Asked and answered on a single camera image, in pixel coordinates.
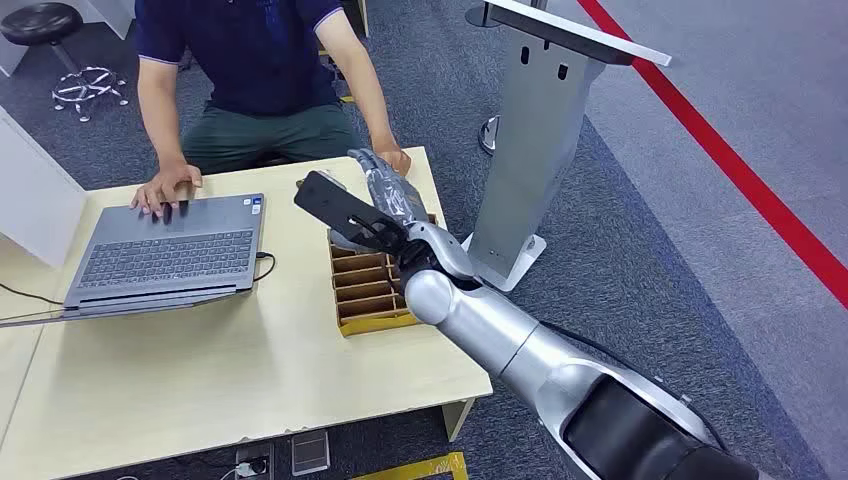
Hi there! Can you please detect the round chrome floor base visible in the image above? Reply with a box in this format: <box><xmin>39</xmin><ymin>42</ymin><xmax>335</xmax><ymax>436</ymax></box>
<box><xmin>477</xmin><ymin>115</ymin><xmax>500</xmax><ymax>158</ymax></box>

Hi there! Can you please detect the printed brown card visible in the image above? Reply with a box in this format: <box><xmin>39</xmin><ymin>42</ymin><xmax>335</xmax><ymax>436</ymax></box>
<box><xmin>295</xmin><ymin>170</ymin><xmax>347</xmax><ymax>193</ymax></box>

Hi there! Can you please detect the silver kiosk stand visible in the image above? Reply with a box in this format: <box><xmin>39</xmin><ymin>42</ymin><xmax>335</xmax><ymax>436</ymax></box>
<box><xmin>455</xmin><ymin>0</ymin><xmax>674</xmax><ymax>295</ymax></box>

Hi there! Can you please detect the black laptop cable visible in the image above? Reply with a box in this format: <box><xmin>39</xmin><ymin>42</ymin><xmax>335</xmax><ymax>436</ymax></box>
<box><xmin>253</xmin><ymin>250</ymin><xmax>278</xmax><ymax>284</ymax></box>

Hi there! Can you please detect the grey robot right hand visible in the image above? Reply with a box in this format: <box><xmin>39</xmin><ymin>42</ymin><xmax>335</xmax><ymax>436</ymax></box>
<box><xmin>347</xmin><ymin>148</ymin><xmax>433</xmax><ymax>230</ymax></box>

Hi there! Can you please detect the black stool with chrome base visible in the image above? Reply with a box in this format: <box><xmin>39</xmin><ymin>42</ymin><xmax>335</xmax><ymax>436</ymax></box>
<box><xmin>0</xmin><ymin>1</ymin><xmax>130</xmax><ymax>125</ymax></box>

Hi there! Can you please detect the black floor power socket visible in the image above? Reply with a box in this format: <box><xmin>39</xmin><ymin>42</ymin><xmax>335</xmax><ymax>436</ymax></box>
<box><xmin>233</xmin><ymin>441</ymin><xmax>276</xmax><ymax>480</ymax></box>

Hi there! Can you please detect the white partition panel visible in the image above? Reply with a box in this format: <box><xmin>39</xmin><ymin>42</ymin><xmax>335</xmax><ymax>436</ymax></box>
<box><xmin>0</xmin><ymin>105</ymin><xmax>89</xmax><ymax>270</ymax></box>

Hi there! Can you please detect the person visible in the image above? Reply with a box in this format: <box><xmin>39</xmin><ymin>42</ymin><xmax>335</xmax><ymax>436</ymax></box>
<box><xmin>129</xmin><ymin>0</ymin><xmax>413</xmax><ymax>220</ymax></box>

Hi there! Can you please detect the person's left hand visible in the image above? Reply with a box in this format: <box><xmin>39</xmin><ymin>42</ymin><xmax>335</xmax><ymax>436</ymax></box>
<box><xmin>370</xmin><ymin>140</ymin><xmax>413</xmax><ymax>179</ymax></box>

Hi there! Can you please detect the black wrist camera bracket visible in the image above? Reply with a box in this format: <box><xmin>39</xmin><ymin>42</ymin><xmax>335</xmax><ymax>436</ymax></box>
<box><xmin>294</xmin><ymin>170</ymin><xmax>409</xmax><ymax>257</ymax></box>

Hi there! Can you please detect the grey floor box cover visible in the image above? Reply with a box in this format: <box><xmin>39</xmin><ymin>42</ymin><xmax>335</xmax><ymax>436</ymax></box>
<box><xmin>290</xmin><ymin>429</ymin><xmax>332</xmax><ymax>478</ymax></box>

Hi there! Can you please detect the person's right hand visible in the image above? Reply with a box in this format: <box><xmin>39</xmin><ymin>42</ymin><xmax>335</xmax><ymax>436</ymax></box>
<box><xmin>129</xmin><ymin>162</ymin><xmax>204</xmax><ymax>220</ymax></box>

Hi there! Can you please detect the yellow floor tape strip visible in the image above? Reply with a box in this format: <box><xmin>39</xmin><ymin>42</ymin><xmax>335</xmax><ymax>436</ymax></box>
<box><xmin>349</xmin><ymin>451</ymin><xmax>470</xmax><ymax>480</ymax></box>

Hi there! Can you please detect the grey laptop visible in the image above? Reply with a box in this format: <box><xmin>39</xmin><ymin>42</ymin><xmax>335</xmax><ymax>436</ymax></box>
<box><xmin>61</xmin><ymin>193</ymin><xmax>266</xmax><ymax>324</ymax></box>

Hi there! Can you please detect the dark round floor base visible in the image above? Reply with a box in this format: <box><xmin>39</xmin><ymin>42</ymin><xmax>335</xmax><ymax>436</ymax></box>
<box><xmin>464</xmin><ymin>2</ymin><xmax>506</xmax><ymax>30</ymax></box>

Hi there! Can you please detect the brown slotted card box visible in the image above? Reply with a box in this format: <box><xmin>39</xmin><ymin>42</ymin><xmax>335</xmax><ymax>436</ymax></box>
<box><xmin>327</xmin><ymin>211</ymin><xmax>440</xmax><ymax>338</ymax></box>

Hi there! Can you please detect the thin black cable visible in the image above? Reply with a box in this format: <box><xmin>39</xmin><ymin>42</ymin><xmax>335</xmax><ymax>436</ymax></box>
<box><xmin>0</xmin><ymin>283</ymin><xmax>66</xmax><ymax>307</ymax></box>

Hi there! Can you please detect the red floor tape line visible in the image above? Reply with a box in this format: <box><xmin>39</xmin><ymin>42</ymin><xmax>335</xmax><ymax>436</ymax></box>
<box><xmin>574</xmin><ymin>0</ymin><xmax>848</xmax><ymax>311</ymax></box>

